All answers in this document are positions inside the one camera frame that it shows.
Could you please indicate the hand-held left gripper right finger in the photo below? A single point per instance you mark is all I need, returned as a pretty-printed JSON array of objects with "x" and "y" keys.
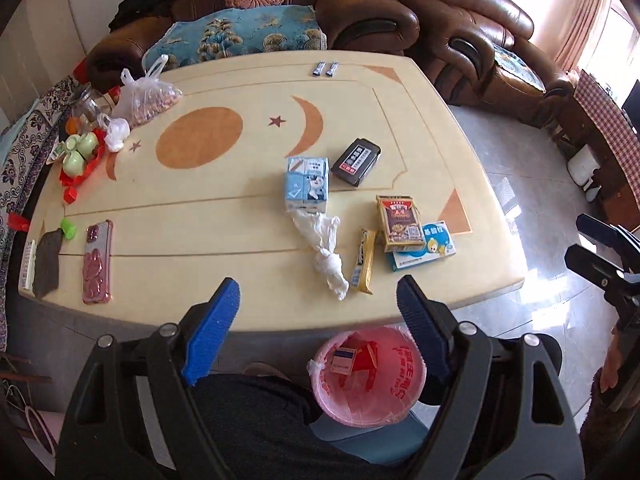
[{"x": 421, "y": 332}]

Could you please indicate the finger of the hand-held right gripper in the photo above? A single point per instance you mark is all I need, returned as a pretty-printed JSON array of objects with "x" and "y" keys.
[
  {"x": 597, "y": 229},
  {"x": 592, "y": 265}
]

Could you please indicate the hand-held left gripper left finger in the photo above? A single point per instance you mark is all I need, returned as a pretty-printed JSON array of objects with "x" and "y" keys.
[{"x": 214, "y": 332}]

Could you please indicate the pink trash bin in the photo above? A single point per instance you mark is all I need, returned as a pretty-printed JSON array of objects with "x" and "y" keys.
[{"x": 390, "y": 390}]

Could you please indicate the black cardboard box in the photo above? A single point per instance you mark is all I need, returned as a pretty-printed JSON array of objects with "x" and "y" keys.
[{"x": 357, "y": 160}]

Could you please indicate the person's right hand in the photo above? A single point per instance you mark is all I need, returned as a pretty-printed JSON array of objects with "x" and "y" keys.
[{"x": 612, "y": 360}]

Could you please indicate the red packet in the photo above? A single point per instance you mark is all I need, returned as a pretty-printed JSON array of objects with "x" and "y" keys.
[{"x": 370, "y": 355}]

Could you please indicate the white appliance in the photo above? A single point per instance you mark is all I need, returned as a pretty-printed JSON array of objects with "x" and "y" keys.
[{"x": 582, "y": 167}]

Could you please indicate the blue white medicine box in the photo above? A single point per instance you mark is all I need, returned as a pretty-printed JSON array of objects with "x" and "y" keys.
[{"x": 435, "y": 252}]

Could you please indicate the small white blue box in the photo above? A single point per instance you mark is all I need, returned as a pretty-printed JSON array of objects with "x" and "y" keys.
[{"x": 342, "y": 360}]

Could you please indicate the yellow snack wrapper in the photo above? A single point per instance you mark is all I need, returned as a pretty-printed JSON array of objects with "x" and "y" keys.
[{"x": 364, "y": 260}]

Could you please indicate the brown red cardboard box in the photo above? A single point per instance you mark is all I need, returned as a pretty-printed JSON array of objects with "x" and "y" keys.
[{"x": 400, "y": 222}]

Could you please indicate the wooden side table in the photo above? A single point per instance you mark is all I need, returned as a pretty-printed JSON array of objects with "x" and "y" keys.
[{"x": 570, "y": 120}]

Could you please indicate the blue grey stool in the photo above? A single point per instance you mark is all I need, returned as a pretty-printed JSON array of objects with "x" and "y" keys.
[{"x": 370, "y": 437}]

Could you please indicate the checkered tablecloth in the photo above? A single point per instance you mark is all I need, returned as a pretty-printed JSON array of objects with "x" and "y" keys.
[{"x": 607, "y": 110}]

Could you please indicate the white crumpled tissue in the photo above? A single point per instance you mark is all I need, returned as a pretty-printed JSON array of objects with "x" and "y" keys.
[{"x": 325, "y": 252}]

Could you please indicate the phone with pink case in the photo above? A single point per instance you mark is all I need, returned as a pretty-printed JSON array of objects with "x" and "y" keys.
[{"x": 97, "y": 262}]

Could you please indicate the blue milk carton pack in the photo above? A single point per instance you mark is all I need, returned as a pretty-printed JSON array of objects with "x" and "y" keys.
[{"x": 306, "y": 185}]

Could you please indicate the blue armchair seat cover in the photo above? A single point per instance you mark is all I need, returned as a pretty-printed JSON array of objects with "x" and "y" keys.
[{"x": 515, "y": 67}]

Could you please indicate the white comb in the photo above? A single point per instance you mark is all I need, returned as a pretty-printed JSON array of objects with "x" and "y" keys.
[{"x": 27, "y": 265}]

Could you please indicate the pink curtain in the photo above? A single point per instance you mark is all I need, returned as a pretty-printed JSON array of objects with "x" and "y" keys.
[{"x": 582, "y": 15}]

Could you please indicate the green tea cup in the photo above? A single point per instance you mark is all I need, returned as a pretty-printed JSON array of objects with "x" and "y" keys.
[
  {"x": 74, "y": 163},
  {"x": 87, "y": 143}
]

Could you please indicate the small white plastic bag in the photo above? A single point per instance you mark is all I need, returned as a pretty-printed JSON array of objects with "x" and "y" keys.
[{"x": 116, "y": 132}]

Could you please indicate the brown leather armchair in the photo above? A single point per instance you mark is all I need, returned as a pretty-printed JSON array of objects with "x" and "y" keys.
[{"x": 475, "y": 25}]

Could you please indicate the clear plastic bag of peanuts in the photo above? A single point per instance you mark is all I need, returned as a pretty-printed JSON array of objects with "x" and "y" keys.
[{"x": 145, "y": 97}]

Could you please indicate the glass jar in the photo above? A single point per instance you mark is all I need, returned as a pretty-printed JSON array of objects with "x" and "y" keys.
[{"x": 87, "y": 105}]

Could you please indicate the patterned blanket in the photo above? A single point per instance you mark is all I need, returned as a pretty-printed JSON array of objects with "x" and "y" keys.
[{"x": 20, "y": 145}]

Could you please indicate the two small silver sachets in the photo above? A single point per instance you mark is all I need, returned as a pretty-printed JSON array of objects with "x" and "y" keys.
[{"x": 332, "y": 69}]

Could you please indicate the small blue sachet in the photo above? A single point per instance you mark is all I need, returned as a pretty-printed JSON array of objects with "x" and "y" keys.
[{"x": 318, "y": 69}]

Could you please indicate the blue patterned sofa cover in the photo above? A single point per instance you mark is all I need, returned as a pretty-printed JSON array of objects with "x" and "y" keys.
[{"x": 240, "y": 35}]

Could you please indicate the brown leather sofa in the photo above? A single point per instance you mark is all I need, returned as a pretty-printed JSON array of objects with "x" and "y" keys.
[{"x": 350, "y": 10}]

